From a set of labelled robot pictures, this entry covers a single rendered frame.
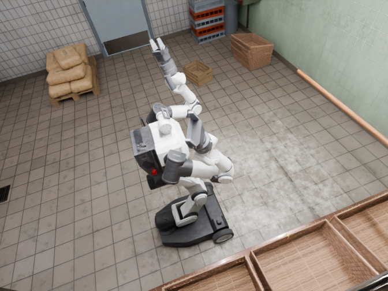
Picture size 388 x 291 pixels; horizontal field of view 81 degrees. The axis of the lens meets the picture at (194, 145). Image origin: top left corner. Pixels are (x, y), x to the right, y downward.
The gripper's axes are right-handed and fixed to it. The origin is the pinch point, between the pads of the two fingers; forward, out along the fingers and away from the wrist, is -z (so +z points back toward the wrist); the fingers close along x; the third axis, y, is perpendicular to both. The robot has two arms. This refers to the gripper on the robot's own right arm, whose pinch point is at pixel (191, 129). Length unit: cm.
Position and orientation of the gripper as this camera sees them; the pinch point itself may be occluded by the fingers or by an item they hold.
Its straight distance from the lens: 83.8
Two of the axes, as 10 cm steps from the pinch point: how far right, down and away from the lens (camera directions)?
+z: 2.7, 3.2, 9.1
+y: 9.6, 0.2, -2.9
